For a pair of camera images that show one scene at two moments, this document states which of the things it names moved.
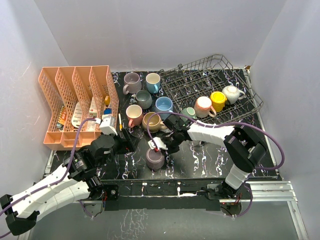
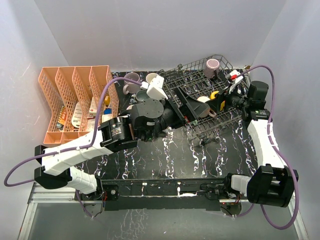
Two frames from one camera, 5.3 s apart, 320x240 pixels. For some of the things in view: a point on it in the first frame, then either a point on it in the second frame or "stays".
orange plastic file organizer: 76,94 stays
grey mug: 144,99 stays
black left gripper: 129,143 -> 182,115
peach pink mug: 203,107 stays
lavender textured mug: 155,161 -> 212,66
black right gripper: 170,150 -> 216,103
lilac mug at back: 132,83 stays
